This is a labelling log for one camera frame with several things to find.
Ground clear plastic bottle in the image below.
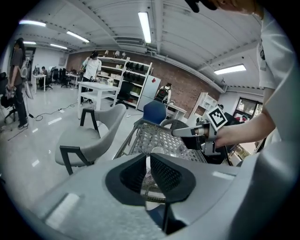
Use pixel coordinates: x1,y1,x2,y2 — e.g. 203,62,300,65
145,146,173,179

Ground grey refrigerator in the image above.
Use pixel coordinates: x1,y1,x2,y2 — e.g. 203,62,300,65
137,75,162,112

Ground grey chair black legs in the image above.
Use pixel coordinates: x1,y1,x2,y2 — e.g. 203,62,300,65
55,103,127,176

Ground blue plastic chair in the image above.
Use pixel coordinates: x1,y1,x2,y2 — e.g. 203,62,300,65
142,100,167,126

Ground black head-worn camera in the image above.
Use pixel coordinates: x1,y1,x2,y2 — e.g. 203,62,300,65
185,0,200,14

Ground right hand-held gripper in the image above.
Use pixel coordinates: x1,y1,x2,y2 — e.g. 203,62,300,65
172,106,229,156

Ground ceiling air vent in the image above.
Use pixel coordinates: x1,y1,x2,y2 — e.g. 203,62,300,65
115,37,144,47

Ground black office chair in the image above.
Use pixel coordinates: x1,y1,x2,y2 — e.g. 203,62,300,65
0,72,17,123

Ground person's head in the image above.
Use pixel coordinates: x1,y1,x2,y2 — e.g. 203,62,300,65
199,0,263,17

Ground person's right forearm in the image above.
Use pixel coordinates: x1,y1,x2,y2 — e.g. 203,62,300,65
215,112,276,149

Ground white shelving unit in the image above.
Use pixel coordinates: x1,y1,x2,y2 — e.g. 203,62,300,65
97,56,153,110

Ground white square table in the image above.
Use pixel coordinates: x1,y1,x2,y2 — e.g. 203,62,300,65
77,81,120,111

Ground dark framed window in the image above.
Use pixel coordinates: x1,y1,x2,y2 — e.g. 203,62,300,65
235,97,264,122

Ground person's light grey shirt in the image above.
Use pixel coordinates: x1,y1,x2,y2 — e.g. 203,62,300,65
256,7,298,150

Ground white counter cabinet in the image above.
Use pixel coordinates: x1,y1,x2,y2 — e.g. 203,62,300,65
166,103,188,121

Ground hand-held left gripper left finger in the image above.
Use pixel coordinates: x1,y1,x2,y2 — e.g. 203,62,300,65
23,153,172,240

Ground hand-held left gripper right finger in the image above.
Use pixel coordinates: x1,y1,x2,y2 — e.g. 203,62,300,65
150,140,296,240

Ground metal mesh tray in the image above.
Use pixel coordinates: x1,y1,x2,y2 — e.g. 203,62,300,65
113,121,209,204

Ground round dark wicker chair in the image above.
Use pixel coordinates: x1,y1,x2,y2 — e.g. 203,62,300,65
161,119,188,131

